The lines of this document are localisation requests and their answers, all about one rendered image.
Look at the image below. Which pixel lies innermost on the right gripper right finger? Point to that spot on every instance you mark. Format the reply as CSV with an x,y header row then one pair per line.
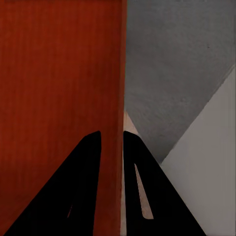
x,y
171,215

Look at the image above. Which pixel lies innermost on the storage box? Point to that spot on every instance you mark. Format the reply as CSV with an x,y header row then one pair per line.
x,y
62,77

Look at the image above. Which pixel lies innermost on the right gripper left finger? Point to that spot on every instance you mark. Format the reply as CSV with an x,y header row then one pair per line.
x,y
65,205

